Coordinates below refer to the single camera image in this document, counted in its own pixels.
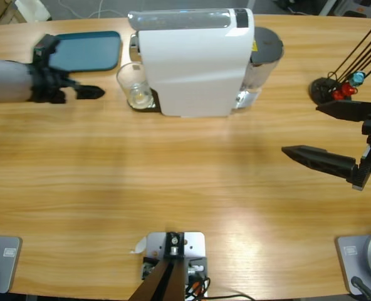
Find clear glass cup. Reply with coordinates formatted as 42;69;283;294
115;61;154;110

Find grey coffee machine lid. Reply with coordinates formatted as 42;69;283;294
127;8;233;31

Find teal coffee capsule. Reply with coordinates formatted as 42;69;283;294
350;71;367;87

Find white capsule coffee machine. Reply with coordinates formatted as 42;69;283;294
127;8;286;119

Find teal plastic serving tray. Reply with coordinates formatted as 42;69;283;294
47;30;123;75

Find black capsule holder with rods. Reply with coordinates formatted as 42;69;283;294
309;20;371;104

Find white foam block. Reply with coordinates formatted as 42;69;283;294
14;0;52;22

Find clear water tank black lid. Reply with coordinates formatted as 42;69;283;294
241;26;286;95

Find dark equipment with orange part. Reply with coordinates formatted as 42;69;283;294
342;0;371;18

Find black office chair base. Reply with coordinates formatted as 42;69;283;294
274;0;320;16

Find white paper tab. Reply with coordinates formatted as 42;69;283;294
128;236;148;255

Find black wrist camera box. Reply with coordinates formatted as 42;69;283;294
33;33;61;69

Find white floor cable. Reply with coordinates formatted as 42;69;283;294
58;0;127;19

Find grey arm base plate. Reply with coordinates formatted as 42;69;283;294
0;235;23;295
335;231;371;296

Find black base cable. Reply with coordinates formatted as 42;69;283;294
350;275;371;301

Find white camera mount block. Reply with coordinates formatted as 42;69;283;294
141;231;209;298

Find black and orange cable bundle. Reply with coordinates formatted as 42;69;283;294
185;275;256;301

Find dark camera post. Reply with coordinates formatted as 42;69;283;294
129;231;186;301

